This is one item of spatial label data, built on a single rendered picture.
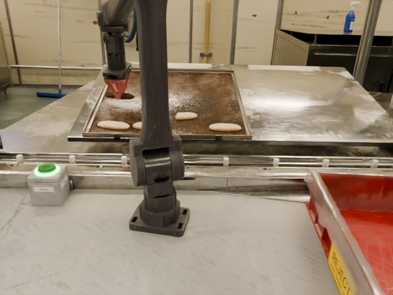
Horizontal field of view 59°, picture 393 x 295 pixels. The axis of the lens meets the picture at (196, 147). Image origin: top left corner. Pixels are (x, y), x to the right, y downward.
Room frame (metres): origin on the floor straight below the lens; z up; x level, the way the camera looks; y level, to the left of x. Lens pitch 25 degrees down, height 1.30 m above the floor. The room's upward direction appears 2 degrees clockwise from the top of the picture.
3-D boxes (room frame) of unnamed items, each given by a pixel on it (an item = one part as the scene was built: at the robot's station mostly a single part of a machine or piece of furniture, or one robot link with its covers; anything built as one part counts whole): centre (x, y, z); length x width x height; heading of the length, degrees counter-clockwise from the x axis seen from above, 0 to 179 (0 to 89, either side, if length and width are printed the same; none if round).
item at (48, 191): (0.72, 0.35, 0.84); 0.08 x 0.08 x 0.11; 2
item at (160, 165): (0.66, 0.09, 0.94); 0.09 x 0.05 x 0.10; 22
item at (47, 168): (0.72, 0.35, 0.90); 0.04 x 0.04 x 0.02
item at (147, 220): (0.64, 0.07, 0.86); 0.12 x 0.09 x 0.08; 81
